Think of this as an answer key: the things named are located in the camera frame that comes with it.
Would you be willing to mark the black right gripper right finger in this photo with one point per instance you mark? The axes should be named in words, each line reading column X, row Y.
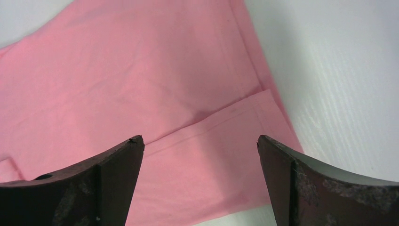
column 307, row 192

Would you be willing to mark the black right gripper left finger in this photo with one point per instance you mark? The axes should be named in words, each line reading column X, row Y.
column 95, row 192

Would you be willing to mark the pink t shirt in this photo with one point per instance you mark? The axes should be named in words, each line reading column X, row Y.
column 189, row 76

